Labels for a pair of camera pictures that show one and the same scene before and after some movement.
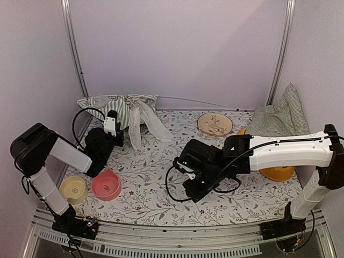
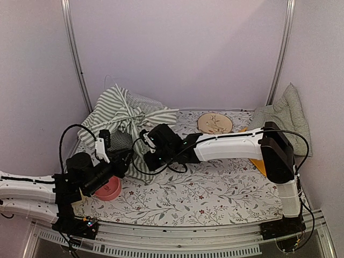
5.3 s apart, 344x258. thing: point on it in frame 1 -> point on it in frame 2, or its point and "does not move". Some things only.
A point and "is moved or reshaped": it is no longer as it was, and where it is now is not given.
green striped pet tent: (137, 110) is moved or reshaped
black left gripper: (121, 142) -> (117, 159)
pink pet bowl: (106, 185) does not move
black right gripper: (195, 194) -> (152, 164)
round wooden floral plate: (215, 124) does not move
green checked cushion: (286, 117) does not move
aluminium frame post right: (290, 7) does not move
